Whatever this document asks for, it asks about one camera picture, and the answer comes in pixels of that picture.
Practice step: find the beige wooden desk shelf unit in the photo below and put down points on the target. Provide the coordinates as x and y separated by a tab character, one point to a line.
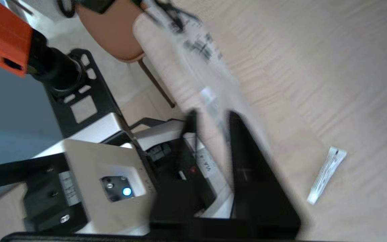
314	67

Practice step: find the white horse print pouch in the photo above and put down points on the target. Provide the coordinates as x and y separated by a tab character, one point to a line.
200	47

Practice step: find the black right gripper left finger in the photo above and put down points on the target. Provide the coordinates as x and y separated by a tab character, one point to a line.
176	201

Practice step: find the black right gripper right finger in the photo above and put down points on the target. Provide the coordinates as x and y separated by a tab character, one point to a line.
257	195

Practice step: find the silver black robot base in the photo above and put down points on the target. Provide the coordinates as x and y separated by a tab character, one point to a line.
89	158

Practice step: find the small white toothpaste tube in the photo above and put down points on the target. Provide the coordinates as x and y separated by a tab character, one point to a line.
328	173

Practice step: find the pink chair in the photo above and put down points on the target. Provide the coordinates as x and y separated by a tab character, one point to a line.
113	33

